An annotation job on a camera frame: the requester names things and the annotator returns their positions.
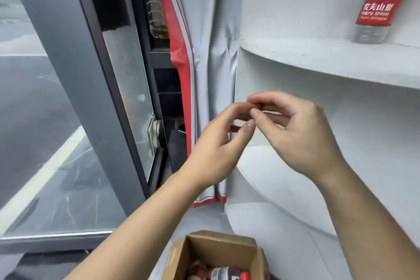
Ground person's right hand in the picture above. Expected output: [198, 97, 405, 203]
[247, 91, 348, 186]

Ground person's left hand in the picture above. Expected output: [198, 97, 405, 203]
[179, 102, 262, 189]

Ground person's right forearm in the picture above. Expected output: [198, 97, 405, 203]
[315, 160, 420, 280]

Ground person's left forearm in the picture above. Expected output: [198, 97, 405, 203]
[64, 171, 212, 280]

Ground grey curtain with red stripe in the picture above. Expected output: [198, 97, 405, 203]
[152, 0, 246, 208]

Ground white curved shelf unit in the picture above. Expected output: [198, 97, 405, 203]
[225, 0, 420, 280]

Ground brown cardboard box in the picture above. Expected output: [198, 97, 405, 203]
[161, 230, 271, 280]

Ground black framed glass cabinet door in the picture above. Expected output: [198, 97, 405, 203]
[67, 0, 166, 197]

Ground row of brown drink bottles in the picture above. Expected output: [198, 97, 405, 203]
[144, 0, 170, 40]

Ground clear water bottle red label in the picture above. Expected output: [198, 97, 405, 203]
[352, 0, 419, 44]

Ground grey metal window frame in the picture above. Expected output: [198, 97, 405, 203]
[0, 0, 147, 255]

